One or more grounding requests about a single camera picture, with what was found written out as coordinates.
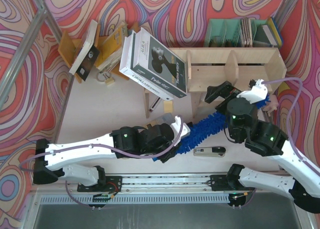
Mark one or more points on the yellow paperback book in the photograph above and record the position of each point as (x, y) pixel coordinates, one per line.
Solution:
(110, 49)

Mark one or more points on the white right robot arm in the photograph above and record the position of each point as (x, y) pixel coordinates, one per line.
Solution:
(242, 126)

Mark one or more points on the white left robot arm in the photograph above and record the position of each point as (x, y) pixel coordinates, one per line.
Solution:
(54, 161)

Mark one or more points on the large Twins story book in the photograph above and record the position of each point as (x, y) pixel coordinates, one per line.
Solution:
(159, 64)

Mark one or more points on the grey black stapler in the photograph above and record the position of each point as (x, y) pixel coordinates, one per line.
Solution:
(214, 151)

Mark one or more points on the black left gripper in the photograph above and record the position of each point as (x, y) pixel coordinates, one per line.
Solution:
(169, 154)

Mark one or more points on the black white pen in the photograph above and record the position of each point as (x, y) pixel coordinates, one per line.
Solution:
(154, 104)

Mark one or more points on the yellow sticky note pad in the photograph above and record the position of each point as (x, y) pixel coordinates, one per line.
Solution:
(168, 106)

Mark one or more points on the blue microfiber duster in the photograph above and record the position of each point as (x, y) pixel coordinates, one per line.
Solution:
(200, 131)

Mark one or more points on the teal file organizer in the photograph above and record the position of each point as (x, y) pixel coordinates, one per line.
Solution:
(226, 33)

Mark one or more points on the black cover white book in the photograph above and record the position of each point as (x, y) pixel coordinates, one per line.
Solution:
(86, 53)

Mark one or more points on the light wooden bookshelf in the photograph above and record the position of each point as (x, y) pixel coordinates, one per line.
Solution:
(212, 66)

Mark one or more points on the yellow wooden book holder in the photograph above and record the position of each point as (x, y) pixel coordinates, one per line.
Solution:
(67, 47)

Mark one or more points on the pink pig figurine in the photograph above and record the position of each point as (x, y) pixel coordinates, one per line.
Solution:
(271, 105)

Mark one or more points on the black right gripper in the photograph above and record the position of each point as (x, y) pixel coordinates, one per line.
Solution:
(225, 99)

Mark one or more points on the small wooden stand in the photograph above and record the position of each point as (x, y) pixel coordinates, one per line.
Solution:
(146, 100)

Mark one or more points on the blue cover book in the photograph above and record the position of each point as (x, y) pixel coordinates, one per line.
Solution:
(275, 30)

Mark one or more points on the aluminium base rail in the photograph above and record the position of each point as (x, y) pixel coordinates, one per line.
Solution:
(109, 184)

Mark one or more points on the white Ciokladfabriken book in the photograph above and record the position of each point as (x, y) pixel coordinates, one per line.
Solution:
(127, 68)

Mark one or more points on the brass padlock with ring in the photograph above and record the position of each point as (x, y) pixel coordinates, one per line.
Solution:
(105, 78)

